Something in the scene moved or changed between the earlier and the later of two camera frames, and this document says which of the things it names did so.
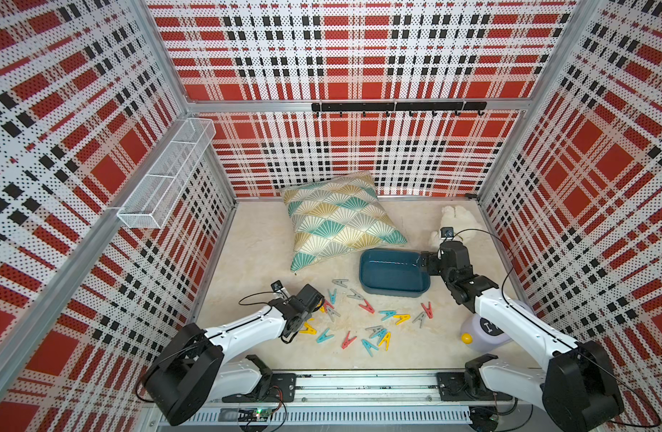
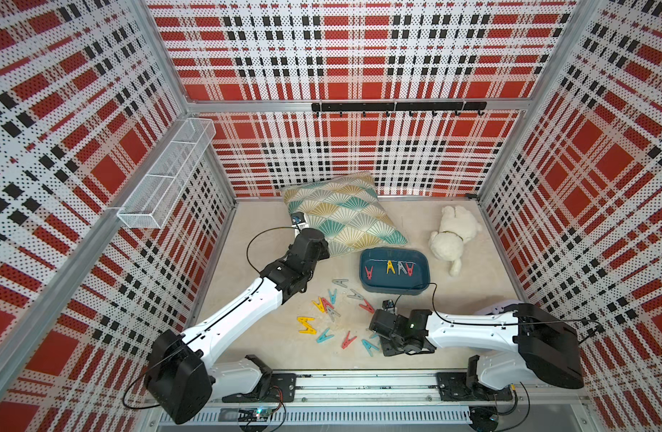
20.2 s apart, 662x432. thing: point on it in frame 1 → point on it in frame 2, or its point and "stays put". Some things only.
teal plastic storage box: [392, 273] stays put
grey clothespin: [331, 313] stays put
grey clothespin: [340, 283] stays put
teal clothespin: [324, 337] stays put
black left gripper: [308, 316] → [324, 253]
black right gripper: [430, 257] → [388, 350]
